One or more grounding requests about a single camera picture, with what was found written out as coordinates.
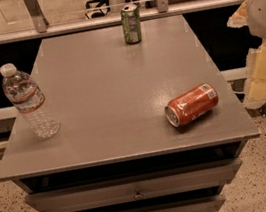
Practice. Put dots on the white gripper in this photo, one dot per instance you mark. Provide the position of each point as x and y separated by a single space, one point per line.
264 11

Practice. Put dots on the green soda can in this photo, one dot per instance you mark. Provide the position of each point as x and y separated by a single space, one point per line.
131 23

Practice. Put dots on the red coke can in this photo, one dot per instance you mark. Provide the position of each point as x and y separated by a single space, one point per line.
191 105

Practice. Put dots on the grey drawer cabinet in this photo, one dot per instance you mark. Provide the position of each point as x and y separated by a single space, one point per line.
116 151

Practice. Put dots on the clear plastic water bottle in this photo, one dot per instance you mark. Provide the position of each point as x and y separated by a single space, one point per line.
25 95

